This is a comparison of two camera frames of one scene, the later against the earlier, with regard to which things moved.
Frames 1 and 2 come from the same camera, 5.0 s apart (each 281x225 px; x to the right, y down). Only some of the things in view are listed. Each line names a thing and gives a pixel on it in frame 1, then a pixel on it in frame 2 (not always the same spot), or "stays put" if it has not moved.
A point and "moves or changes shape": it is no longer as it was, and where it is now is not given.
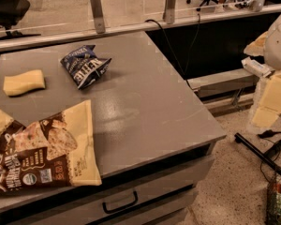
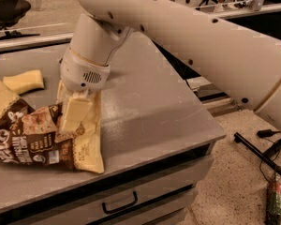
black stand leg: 267,157 stays put
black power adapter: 269,133 stays put
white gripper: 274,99 → 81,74
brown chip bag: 54,152 moves or changes shape
